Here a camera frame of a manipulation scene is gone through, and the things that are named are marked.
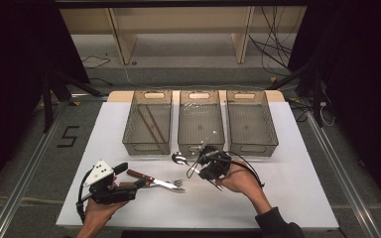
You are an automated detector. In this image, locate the beige wooden desk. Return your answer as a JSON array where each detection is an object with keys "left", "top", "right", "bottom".
[{"left": 59, "top": 6, "right": 309, "bottom": 65}]

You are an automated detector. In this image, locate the black curtain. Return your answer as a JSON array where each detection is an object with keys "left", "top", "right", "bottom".
[
  {"left": 289, "top": 0, "right": 381, "bottom": 212},
  {"left": 0, "top": 0, "right": 91, "bottom": 202}
]

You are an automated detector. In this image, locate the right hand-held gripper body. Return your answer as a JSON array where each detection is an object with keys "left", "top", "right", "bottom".
[{"left": 199, "top": 152, "right": 232, "bottom": 181}]

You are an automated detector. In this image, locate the thin black floor cable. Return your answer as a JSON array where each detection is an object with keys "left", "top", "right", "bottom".
[{"left": 80, "top": 54, "right": 112, "bottom": 70}]

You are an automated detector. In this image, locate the aluminium floor rail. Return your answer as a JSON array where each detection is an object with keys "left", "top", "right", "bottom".
[
  {"left": 306, "top": 110, "right": 381, "bottom": 238},
  {"left": 0, "top": 93, "right": 109, "bottom": 238}
]

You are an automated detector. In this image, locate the white table mat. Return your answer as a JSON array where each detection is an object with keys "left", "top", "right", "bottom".
[{"left": 56, "top": 100, "right": 340, "bottom": 231}]

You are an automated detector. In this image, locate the wooden-handled fork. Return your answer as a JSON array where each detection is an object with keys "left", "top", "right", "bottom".
[
  {"left": 126, "top": 169, "right": 181, "bottom": 191},
  {"left": 118, "top": 178, "right": 187, "bottom": 192}
]

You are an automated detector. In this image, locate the black metal stand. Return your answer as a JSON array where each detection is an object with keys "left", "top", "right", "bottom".
[
  {"left": 267, "top": 59, "right": 326, "bottom": 128},
  {"left": 40, "top": 69, "right": 104, "bottom": 134}
]

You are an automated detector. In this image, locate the person's right hand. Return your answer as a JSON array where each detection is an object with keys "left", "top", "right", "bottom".
[{"left": 216, "top": 161, "right": 266, "bottom": 206}]

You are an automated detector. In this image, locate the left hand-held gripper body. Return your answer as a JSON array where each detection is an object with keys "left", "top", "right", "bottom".
[{"left": 83, "top": 160, "right": 137, "bottom": 205}]

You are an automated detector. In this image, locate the smoky clear plastic bin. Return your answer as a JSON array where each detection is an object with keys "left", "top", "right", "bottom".
[
  {"left": 225, "top": 89, "right": 280, "bottom": 158},
  {"left": 177, "top": 89, "right": 226, "bottom": 158},
  {"left": 122, "top": 89, "right": 174, "bottom": 157}
]

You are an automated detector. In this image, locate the steel spoon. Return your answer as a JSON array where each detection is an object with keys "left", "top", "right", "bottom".
[{"left": 171, "top": 151, "right": 225, "bottom": 192}]

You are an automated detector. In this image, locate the bundle of black cables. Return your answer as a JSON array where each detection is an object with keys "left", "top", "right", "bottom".
[{"left": 247, "top": 6, "right": 295, "bottom": 77}]

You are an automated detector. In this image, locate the person's left hand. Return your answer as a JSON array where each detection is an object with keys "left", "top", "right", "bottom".
[{"left": 80, "top": 199, "right": 129, "bottom": 229}]

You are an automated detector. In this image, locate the right hand-held gripper cable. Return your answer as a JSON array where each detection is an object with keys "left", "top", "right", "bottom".
[{"left": 186, "top": 150, "right": 266, "bottom": 189}]

